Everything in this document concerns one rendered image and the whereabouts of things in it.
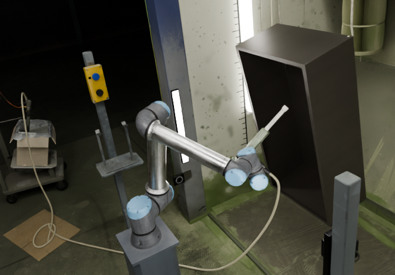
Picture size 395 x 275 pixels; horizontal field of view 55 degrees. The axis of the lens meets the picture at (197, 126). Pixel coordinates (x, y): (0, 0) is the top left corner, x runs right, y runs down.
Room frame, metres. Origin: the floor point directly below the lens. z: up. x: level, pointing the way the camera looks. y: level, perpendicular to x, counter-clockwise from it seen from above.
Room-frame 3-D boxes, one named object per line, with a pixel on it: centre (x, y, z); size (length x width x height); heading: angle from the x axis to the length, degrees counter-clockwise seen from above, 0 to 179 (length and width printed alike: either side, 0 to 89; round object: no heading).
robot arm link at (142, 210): (1.85, 0.40, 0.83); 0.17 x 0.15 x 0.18; 148
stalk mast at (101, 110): (2.68, 0.70, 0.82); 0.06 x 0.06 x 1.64; 26
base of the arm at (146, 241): (1.84, 0.40, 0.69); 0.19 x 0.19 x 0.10
